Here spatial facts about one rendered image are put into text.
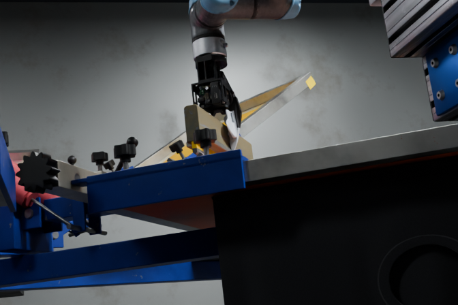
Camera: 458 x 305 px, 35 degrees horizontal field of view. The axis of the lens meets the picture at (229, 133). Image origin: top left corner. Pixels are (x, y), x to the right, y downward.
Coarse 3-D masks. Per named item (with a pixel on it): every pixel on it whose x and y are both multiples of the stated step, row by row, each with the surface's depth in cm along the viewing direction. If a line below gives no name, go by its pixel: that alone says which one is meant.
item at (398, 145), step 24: (360, 144) 121; (384, 144) 120; (408, 144) 119; (432, 144) 117; (456, 144) 116; (264, 168) 125; (288, 168) 124; (312, 168) 123; (336, 168) 123; (144, 216) 151
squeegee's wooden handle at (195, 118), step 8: (184, 112) 143; (192, 112) 143; (200, 112) 144; (192, 120) 142; (200, 120) 143; (208, 120) 148; (216, 120) 153; (192, 128) 142; (200, 128) 142; (216, 128) 152; (224, 128) 158; (192, 136) 142; (224, 136) 157; (240, 136) 170; (224, 144) 156; (240, 144) 168; (248, 144) 175; (248, 152) 174
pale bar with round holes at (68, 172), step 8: (56, 160) 133; (64, 168) 134; (72, 168) 137; (80, 168) 140; (56, 176) 132; (64, 176) 134; (72, 176) 137; (80, 176) 140; (56, 184) 131; (64, 184) 133; (72, 184) 136; (48, 192) 135; (56, 192) 136; (64, 192) 137; (72, 192) 138; (80, 192) 139; (80, 200) 147
